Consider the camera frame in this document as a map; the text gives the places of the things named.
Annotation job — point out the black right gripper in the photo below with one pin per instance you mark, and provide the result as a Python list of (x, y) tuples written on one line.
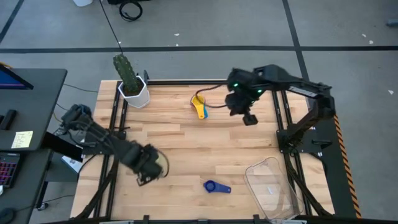
[(244, 91)]

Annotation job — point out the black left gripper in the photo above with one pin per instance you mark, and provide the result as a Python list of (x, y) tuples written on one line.
[(144, 160)]

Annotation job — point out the yellow measuring cup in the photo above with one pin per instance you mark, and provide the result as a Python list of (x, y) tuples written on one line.
[(198, 102)]

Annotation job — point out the orange measuring cup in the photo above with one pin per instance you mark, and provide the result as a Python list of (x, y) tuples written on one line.
[(191, 104)]

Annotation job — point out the dark blue measuring cup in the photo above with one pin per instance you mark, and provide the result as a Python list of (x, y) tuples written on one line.
[(217, 188)]

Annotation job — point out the clear plastic basket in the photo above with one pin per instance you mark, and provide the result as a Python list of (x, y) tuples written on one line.
[(273, 189)]

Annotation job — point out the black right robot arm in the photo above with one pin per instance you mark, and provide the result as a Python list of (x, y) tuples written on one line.
[(298, 85)]

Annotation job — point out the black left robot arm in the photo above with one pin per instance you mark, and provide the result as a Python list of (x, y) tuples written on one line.
[(105, 141)]

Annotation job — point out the white paper sheet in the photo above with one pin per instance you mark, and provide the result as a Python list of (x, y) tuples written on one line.
[(72, 163)]

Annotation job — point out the white plant pot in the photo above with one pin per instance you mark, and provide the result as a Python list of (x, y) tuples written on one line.
[(136, 99)]

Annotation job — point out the green cactus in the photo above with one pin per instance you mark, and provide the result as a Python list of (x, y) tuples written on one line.
[(126, 73)]

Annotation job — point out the yellow sticky note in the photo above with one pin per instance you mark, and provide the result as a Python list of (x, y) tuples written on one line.
[(22, 139)]

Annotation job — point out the black desk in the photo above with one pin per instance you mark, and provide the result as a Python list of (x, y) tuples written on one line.
[(37, 102)]

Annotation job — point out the black backlit keyboard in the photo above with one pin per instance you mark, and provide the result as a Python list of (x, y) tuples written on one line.
[(7, 169)]

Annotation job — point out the black computer mouse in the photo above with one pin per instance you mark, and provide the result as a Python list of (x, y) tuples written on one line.
[(6, 215)]

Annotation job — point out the black remote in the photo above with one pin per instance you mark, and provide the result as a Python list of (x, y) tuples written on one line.
[(8, 119)]

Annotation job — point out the computer monitor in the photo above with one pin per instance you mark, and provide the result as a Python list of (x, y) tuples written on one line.
[(11, 81)]

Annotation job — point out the white round object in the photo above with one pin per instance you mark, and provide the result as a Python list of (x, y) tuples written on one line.
[(82, 2)]

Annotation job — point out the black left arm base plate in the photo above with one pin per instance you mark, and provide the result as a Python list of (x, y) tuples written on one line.
[(90, 151)]

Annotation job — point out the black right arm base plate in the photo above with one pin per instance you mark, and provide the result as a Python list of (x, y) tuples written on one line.
[(320, 143)]

